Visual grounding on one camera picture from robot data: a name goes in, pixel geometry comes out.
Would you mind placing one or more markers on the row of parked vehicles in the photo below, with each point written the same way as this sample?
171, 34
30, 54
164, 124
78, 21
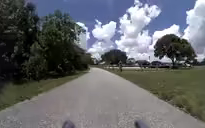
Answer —
156, 64

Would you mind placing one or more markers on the grey asphalt path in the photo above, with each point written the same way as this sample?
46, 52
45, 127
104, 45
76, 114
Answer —
96, 96

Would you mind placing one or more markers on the broad dark tree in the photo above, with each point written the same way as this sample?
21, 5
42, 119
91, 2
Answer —
114, 56

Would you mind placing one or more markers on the robot's own part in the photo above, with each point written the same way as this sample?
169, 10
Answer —
140, 124
68, 124

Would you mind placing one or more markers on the row of trees and bushes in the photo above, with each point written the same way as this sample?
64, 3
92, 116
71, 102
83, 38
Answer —
33, 50

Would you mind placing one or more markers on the tall tree with open crown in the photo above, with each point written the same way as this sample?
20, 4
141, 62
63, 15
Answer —
173, 46

